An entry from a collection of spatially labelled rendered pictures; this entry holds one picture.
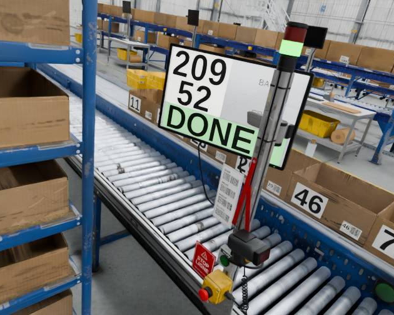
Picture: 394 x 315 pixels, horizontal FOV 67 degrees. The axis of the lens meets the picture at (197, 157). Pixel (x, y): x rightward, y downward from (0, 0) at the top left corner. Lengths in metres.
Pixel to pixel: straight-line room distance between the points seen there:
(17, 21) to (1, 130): 0.21
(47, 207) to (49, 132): 0.19
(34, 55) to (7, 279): 0.53
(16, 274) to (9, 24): 0.57
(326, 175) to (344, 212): 0.37
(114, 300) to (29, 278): 1.24
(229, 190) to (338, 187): 0.91
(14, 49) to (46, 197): 0.34
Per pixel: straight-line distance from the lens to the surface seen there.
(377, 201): 1.70
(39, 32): 0.67
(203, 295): 1.04
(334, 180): 1.75
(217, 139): 1.02
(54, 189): 0.79
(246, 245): 0.89
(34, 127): 0.71
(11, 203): 0.78
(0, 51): 0.63
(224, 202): 0.97
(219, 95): 1.00
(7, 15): 0.65
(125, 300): 2.11
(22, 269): 0.89
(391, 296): 1.44
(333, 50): 6.41
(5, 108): 0.68
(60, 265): 0.92
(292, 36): 0.79
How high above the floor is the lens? 1.62
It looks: 24 degrees down
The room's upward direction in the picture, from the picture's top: 10 degrees clockwise
